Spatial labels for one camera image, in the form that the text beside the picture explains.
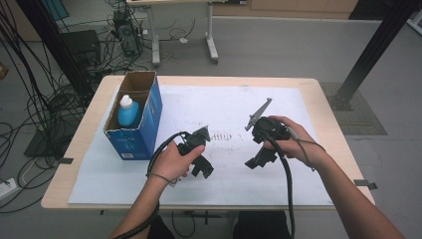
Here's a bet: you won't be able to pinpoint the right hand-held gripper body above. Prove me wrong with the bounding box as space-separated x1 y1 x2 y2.
244 98 292 144

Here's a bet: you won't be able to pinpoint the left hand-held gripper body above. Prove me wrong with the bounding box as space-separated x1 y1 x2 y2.
177 124 212 154

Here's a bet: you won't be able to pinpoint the blue cardboard box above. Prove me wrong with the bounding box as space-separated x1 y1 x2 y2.
104 70 163 161

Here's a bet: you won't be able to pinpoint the blue bottle with white cap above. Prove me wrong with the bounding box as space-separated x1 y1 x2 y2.
117 94 140 129

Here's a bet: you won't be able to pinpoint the person's left hand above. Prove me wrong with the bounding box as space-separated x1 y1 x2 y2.
147 140 207 185

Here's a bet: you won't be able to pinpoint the person's right hand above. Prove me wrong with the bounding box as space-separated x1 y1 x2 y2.
263 115 327 168

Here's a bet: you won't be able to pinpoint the white table mat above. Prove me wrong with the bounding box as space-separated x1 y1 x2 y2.
68 85 334 207

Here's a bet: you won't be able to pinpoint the person's black pants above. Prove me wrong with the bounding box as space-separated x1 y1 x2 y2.
147 210 293 239

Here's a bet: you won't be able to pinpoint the black computer tower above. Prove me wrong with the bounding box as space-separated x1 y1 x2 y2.
112 9 142 58

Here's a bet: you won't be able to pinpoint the wooden cabinet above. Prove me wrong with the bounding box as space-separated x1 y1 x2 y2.
212 0 359 20

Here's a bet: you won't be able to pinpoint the black box case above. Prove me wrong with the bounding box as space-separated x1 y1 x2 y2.
61 29 103 68

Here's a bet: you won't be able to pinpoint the dark floor mat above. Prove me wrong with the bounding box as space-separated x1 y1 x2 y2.
23 127 81 157

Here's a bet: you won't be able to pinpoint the white power strip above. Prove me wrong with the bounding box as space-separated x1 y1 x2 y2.
0 177 18 200

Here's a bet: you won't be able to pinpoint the teal panel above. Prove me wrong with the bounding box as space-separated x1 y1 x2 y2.
41 0 70 22

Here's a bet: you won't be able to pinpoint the thin grey wrist cord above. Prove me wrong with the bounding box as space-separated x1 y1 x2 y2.
145 171 179 187
287 125 327 172

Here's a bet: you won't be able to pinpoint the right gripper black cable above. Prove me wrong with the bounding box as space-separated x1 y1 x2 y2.
263 132 297 239

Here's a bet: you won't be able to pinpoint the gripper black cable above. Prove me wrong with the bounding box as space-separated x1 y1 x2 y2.
263 132 297 239
110 130 192 239

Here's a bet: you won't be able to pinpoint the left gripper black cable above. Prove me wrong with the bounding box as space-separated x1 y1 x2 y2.
110 130 192 239

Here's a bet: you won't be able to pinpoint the white desk frame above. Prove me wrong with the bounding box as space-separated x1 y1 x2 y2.
125 0 248 66

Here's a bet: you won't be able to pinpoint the black metal frame post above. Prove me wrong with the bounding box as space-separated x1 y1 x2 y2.
14 0 96 101
331 0 421 112

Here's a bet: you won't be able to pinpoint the tangle of black floor cables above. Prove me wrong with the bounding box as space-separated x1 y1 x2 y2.
0 0 200 213

